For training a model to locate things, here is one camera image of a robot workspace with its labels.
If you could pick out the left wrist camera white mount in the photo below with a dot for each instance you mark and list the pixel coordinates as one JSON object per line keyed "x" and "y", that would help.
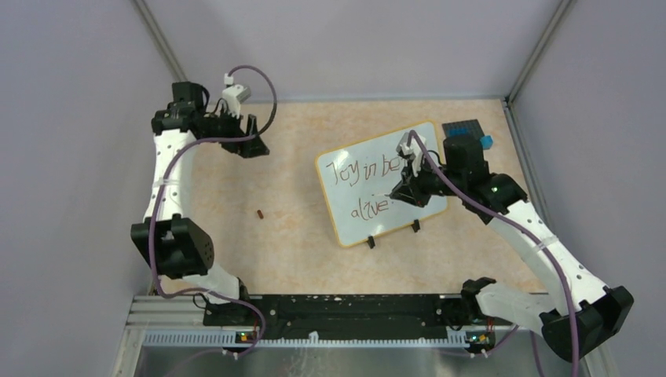
{"x": 233, "y": 95}

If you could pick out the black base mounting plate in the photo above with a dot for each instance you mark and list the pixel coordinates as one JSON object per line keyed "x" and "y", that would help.
{"x": 349, "y": 317}

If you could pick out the dark blue lego brick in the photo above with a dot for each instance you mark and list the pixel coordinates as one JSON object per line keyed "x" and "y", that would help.
{"x": 453, "y": 132}

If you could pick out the aluminium frame rail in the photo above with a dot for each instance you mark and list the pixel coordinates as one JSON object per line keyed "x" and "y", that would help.
{"x": 500, "y": 350}

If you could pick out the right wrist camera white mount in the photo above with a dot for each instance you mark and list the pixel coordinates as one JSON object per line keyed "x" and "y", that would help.
{"x": 409, "y": 149}

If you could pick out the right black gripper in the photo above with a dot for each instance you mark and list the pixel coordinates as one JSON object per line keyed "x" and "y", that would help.
{"x": 410, "y": 188}

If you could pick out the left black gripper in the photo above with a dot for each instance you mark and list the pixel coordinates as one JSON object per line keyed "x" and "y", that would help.
{"x": 254, "y": 148}

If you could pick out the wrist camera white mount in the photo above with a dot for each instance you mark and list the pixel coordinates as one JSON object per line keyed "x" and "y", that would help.
{"x": 233, "y": 95}
{"x": 409, "y": 149}

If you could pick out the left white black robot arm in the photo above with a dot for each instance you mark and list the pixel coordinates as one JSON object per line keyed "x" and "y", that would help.
{"x": 171, "y": 243}

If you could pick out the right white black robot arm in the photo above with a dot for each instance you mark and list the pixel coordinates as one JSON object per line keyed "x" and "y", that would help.
{"x": 579, "y": 311}

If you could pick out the light blue lego brick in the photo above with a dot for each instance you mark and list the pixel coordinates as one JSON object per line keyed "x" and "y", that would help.
{"x": 487, "y": 142}

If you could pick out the grey lego baseplate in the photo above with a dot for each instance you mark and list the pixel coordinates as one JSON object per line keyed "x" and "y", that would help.
{"x": 472, "y": 125}

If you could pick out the white cable duct strip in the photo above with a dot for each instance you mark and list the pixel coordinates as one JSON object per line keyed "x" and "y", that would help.
{"x": 231, "y": 339}

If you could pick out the yellow-framed whiteboard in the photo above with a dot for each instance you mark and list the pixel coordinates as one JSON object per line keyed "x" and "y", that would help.
{"x": 351, "y": 175}

